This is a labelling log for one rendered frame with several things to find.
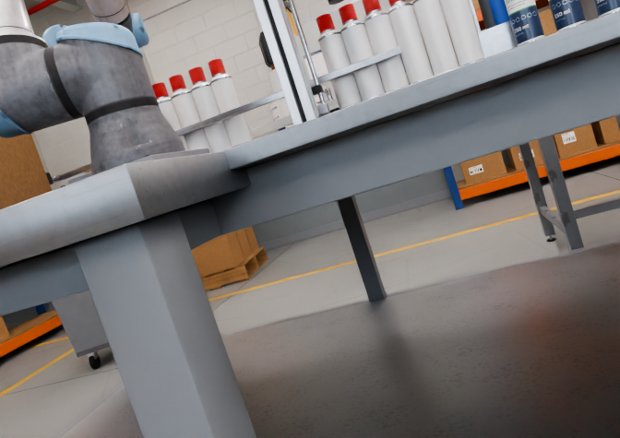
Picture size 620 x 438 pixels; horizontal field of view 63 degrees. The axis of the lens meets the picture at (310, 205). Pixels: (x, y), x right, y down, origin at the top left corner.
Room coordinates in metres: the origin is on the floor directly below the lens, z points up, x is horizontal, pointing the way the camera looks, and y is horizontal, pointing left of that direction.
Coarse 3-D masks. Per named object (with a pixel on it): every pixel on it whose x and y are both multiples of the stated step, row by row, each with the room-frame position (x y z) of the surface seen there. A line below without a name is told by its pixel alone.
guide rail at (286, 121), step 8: (408, 80) 1.10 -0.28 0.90; (384, 88) 1.12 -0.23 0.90; (320, 104) 1.16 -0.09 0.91; (328, 104) 1.15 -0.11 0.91; (336, 104) 1.15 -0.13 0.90; (280, 120) 1.19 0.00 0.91; (288, 120) 1.18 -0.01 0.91; (256, 128) 1.20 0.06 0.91; (264, 128) 1.20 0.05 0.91; (272, 128) 1.19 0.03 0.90
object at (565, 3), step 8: (552, 0) 0.98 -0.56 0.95; (560, 0) 0.97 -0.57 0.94; (568, 0) 0.96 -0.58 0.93; (576, 0) 0.96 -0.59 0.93; (552, 8) 0.99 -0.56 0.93; (560, 8) 0.97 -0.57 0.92; (568, 8) 0.96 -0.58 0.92; (576, 8) 0.96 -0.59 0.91; (560, 16) 0.97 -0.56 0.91; (568, 16) 0.97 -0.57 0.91; (576, 16) 0.96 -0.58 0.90; (584, 16) 0.97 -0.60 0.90; (560, 24) 0.98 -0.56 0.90; (568, 24) 0.97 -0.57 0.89; (576, 24) 0.96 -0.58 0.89
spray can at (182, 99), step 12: (180, 84) 1.20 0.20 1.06; (180, 96) 1.18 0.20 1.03; (192, 96) 1.20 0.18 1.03; (180, 108) 1.19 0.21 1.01; (192, 108) 1.19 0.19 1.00; (180, 120) 1.19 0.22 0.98; (192, 120) 1.19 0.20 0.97; (192, 132) 1.18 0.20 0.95; (204, 132) 1.20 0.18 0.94; (192, 144) 1.19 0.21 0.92; (204, 144) 1.19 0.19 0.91
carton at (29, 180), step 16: (0, 144) 1.04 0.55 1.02; (16, 144) 1.09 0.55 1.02; (32, 144) 1.14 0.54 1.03; (0, 160) 1.02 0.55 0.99; (16, 160) 1.07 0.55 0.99; (32, 160) 1.12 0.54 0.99; (0, 176) 1.01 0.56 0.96; (16, 176) 1.05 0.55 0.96; (32, 176) 1.10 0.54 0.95; (0, 192) 0.99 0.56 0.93; (16, 192) 1.03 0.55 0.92; (32, 192) 1.08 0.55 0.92; (0, 208) 0.97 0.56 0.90
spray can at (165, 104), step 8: (160, 88) 1.21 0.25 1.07; (160, 96) 1.21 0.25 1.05; (168, 96) 1.23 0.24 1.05; (160, 104) 1.20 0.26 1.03; (168, 104) 1.21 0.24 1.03; (168, 112) 1.20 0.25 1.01; (168, 120) 1.20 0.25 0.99; (176, 120) 1.21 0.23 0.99; (176, 128) 1.21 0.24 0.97; (184, 136) 1.21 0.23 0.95; (184, 144) 1.21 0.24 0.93
